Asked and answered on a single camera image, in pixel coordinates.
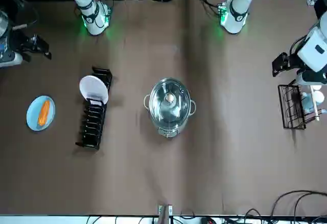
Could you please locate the light blue plate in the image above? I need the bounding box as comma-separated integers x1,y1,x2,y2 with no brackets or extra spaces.
26,95,56,132

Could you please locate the glass pot lid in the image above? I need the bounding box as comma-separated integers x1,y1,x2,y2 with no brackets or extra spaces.
150,78,190,129

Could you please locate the white cup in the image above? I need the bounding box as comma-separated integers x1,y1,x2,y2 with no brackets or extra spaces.
313,85,324,105

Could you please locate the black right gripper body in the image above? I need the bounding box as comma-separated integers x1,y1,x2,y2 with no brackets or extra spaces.
5,28,34,52

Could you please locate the black arm base cable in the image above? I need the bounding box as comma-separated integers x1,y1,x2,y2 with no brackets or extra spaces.
203,0,223,14

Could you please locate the white desk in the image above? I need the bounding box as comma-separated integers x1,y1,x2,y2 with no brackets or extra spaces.
0,215,327,224

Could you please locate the stainless steel pot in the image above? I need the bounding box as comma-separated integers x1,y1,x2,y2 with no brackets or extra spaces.
143,78,197,138

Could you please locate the black desk cable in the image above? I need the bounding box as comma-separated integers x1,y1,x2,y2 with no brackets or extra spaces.
273,190,327,221

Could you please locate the black wire cup rack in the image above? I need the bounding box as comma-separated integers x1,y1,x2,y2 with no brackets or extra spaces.
277,84,320,130

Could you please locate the aluminium camera mast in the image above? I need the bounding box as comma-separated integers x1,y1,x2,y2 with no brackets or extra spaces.
157,204,173,224

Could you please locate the light blue cup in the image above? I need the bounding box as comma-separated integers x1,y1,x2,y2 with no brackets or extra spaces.
302,92,317,112

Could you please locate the white plate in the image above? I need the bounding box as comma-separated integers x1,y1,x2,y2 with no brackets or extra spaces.
79,75,108,105

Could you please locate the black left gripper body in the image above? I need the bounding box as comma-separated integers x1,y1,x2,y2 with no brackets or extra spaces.
289,53,306,74

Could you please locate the orange corn cob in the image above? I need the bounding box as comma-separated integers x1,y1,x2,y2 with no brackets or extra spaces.
37,100,51,126

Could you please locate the black dish rack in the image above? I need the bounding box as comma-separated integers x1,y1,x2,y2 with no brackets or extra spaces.
75,66,113,150

